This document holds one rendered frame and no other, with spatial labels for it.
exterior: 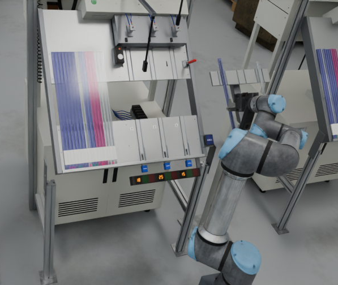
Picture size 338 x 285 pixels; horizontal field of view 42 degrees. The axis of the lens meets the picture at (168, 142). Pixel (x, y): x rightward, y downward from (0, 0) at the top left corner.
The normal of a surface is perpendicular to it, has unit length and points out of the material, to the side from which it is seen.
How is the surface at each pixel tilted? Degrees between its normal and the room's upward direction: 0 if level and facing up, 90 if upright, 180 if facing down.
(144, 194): 90
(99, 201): 90
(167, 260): 0
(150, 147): 44
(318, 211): 0
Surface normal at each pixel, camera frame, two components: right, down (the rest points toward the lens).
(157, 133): 0.39, -0.15
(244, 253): 0.29, -0.74
